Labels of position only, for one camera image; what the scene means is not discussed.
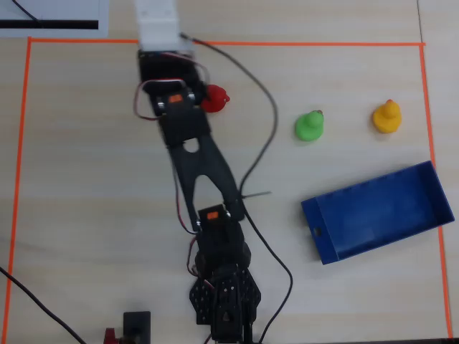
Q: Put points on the yellow rubber duck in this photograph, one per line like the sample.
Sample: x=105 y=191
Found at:
x=386 y=120

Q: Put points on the black tape strip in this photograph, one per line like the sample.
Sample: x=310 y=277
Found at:
x=64 y=24

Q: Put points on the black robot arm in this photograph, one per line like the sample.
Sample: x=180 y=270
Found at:
x=202 y=161

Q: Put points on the long orange tape strip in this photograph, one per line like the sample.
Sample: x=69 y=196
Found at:
x=322 y=43

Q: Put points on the white paper sheet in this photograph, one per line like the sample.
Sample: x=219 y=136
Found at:
x=54 y=10

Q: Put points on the blue open plastic box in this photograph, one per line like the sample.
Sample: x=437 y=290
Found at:
x=376 y=218

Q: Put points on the red rubber duck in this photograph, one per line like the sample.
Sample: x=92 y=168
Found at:
x=216 y=98

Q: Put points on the green rubber duck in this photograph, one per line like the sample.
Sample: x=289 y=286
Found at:
x=308 y=126

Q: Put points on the white camera housing box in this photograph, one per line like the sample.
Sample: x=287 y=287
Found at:
x=157 y=25

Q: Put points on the black table clamp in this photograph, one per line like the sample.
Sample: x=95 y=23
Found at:
x=137 y=324

